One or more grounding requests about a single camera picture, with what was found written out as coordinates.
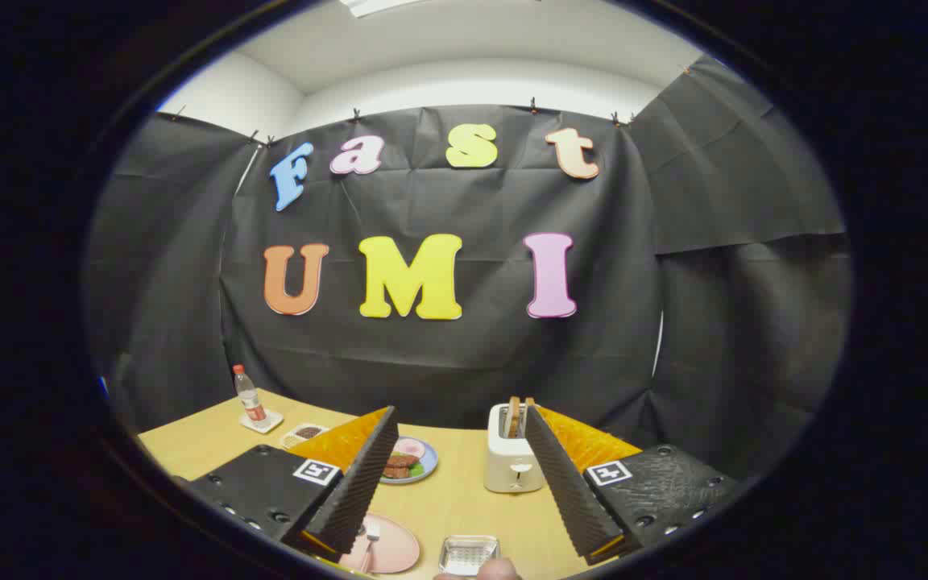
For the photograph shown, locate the white divided seasoning tray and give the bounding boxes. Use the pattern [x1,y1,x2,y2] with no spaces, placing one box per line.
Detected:
[280,423,329,450]

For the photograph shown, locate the pink plate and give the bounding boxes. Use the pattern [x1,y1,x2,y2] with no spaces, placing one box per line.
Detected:
[339,512,421,574]

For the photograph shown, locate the fork with checkered handle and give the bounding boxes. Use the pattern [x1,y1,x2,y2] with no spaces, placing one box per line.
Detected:
[361,520,382,573]

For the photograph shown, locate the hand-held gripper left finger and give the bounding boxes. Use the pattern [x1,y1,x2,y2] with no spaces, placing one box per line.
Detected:
[182,406,399,563]

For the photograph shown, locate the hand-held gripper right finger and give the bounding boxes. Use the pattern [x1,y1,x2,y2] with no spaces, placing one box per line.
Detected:
[524,404,744,566]

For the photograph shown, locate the clear bottle with red cap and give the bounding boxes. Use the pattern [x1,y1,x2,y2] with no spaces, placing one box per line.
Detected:
[232,364,267,425]

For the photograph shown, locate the white square coaster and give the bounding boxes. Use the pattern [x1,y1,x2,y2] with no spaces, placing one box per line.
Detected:
[239,409,284,435]

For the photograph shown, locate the perforated metal basket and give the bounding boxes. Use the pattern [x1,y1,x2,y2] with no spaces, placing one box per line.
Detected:
[439,535,501,576]

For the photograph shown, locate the blue plate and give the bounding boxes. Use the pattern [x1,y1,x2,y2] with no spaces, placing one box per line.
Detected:
[379,437,439,485]

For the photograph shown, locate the ceiling light panel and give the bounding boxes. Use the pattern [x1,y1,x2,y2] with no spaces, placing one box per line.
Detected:
[341,0,425,19]

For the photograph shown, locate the white toaster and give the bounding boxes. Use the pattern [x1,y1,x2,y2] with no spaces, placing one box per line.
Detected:
[483,403,547,494]

